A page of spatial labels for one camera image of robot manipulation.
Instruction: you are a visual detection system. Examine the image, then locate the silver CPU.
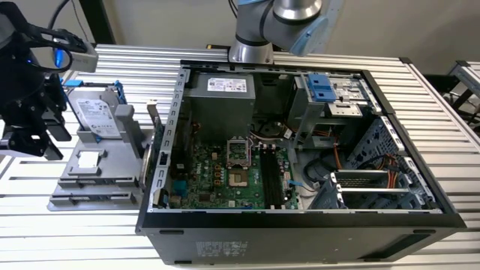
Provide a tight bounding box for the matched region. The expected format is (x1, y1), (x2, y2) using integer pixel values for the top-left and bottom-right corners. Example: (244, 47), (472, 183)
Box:
(76, 151), (100, 168)

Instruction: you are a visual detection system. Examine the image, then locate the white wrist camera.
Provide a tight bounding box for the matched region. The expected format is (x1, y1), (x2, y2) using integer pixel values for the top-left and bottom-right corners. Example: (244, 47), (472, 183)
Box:
(56, 42), (100, 73)

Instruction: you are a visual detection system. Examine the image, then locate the green motherboard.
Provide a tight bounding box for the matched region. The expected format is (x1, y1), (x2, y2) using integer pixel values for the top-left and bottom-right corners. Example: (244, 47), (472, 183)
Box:
(166, 118), (301, 210)

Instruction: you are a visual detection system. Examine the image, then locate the blue plastic drive latch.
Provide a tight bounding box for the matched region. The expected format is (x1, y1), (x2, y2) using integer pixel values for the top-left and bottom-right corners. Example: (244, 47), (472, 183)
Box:
(305, 73), (334, 102)

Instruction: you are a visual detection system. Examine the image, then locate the grey metal disk bay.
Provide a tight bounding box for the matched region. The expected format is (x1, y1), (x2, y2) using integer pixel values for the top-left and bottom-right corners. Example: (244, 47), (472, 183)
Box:
(310, 157), (440, 210)

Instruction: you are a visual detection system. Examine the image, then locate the black post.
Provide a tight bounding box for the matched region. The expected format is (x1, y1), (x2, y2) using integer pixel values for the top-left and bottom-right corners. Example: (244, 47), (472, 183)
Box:
(76, 0), (117, 46)

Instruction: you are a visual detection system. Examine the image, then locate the grey parts rack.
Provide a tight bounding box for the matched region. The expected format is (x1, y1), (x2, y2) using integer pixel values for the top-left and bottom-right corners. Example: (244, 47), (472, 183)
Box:
(46, 105), (157, 212)

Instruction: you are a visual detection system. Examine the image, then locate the metal socket cover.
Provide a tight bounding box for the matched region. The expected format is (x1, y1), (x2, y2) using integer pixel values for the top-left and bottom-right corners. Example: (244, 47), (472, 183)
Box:
(226, 134), (250, 169)

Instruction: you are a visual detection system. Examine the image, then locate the blue RAM stick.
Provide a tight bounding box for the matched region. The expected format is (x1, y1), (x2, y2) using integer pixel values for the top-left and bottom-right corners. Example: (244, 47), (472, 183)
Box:
(69, 192), (128, 202)

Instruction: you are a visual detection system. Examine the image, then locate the round black fan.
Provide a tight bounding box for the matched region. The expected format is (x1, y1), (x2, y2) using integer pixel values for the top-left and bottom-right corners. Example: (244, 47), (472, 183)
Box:
(253, 119), (286, 140)

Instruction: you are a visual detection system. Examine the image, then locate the black wire loop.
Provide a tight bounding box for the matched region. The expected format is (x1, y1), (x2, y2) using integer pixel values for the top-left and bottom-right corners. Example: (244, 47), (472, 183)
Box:
(302, 156), (334, 194)

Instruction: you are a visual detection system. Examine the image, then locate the green graphics card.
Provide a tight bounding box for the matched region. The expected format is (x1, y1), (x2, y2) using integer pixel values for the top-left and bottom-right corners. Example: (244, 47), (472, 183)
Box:
(138, 98), (166, 186)

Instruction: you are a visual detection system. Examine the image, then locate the orange wire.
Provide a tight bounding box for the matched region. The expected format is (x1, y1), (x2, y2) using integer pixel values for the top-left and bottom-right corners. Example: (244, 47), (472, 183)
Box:
(313, 128), (342, 173)

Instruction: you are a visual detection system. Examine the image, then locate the hard disk in blue carrier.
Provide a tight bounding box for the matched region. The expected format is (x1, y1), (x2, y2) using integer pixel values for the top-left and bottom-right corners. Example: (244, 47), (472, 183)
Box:
(61, 79), (126, 144)

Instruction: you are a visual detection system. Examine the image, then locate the grey power supply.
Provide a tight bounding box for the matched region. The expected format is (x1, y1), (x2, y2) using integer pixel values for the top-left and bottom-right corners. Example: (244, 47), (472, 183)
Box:
(182, 71), (258, 141)

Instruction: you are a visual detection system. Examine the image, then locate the red yellow wire bundle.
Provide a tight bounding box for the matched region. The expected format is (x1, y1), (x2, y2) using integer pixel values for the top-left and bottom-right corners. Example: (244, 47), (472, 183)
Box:
(374, 154), (400, 190)

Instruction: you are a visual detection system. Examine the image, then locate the black cable with blue plug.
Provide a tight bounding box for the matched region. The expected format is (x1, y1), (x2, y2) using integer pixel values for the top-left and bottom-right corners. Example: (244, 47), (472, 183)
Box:
(21, 0), (89, 74)

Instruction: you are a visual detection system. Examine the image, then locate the CPU socket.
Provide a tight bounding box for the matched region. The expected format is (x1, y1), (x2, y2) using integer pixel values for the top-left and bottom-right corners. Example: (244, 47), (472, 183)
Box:
(228, 167), (250, 190)

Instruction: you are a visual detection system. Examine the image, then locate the metal slat side table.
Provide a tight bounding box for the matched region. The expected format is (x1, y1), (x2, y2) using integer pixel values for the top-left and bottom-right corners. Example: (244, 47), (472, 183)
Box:
(448, 60), (480, 98)

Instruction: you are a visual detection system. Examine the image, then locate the black PC case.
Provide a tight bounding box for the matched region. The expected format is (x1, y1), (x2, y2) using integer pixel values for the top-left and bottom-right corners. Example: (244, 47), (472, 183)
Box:
(134, 58), (468, 267)

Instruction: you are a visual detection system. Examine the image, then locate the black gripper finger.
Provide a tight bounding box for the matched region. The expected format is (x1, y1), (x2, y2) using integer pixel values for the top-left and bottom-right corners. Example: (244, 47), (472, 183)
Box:
(0, 126), (64, 161)
(44, 111), (72, 142)

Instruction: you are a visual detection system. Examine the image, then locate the black RAM slot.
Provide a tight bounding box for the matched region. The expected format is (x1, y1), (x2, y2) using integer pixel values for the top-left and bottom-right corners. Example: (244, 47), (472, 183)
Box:
(269, 145), (282, 209)
(273, 145), (286, 209)
(260, 145), (273, 209)
(265, 145), (277, 209)

